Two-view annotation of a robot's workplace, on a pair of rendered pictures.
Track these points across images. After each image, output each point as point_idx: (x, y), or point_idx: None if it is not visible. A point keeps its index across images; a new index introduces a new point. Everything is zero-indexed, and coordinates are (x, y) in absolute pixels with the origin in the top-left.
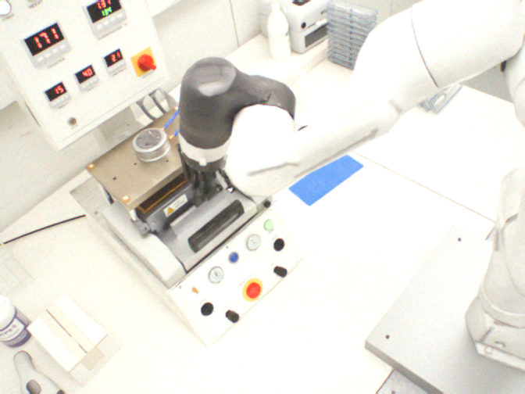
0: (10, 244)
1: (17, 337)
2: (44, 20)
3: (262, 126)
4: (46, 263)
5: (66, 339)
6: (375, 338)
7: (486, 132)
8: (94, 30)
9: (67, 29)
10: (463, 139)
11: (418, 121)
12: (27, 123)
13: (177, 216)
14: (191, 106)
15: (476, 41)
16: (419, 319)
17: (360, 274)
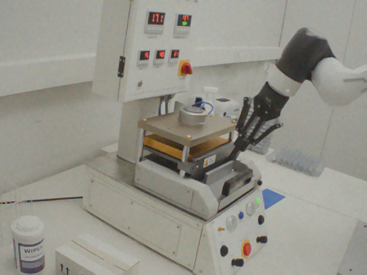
0: (2, 207)
1: (38, 260)
2: (160, 8)
3: (341, 64)
4: None
5: (99, 260)
6: (343, 271)
7: (348, 188)
8: (175, 30)
9: (166, 21)
10: (337, 189)
11: (307, 179)
12: (42, 113)
13: (200, 177)
14: (305, 44)
15: None
16: (364, 260)
17: (311, 248)
